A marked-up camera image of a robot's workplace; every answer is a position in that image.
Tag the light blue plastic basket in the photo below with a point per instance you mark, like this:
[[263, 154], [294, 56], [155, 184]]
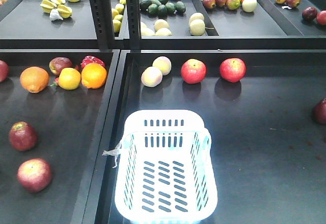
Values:
[[165, 174]]

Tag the red apple tray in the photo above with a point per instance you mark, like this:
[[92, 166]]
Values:
[[193, 71], [233, 69]]

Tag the orange by pepper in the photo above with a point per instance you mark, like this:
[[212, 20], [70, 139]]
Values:
[[93, 76]]

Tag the pale green pear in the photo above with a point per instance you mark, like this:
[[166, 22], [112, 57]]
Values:
[[196, 16], [197, 27]]

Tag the red bell pepper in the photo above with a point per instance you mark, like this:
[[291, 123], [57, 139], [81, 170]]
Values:
[[89, 59]]

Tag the yellow round fruit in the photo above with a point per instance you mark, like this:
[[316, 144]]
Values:
[[69, 79]]

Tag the black wooden fruit stand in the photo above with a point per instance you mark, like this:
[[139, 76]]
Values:
[[267, 153]]

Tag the red apple behind orange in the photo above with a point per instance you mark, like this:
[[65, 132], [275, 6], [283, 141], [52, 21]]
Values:
[[57, 64]]

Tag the lone orange centre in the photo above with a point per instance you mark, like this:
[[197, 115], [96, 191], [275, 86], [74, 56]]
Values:
[[34, 79]]

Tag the white garlic bulb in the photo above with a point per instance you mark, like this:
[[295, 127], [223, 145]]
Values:
[[54, 15]]

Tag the dark red apple back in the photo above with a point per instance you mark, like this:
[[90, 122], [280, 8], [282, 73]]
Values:
[[22, 136]]

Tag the red apple front right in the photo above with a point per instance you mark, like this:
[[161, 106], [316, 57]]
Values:
[[34, 175]]

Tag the dark apple far right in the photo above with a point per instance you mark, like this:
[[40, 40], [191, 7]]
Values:
[[319, 112]]

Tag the red apple beside oranges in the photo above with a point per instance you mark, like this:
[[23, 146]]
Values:
[[4, 70]]

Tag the black upright post right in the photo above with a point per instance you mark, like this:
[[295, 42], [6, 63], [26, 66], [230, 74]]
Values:
[[133, 14]]

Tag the black upright post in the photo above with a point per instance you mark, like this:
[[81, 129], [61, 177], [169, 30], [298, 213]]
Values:
[[133, 14], [102, 18]]

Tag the black upright post left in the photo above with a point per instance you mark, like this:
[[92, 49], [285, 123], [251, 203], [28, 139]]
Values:
[[102, 18]]

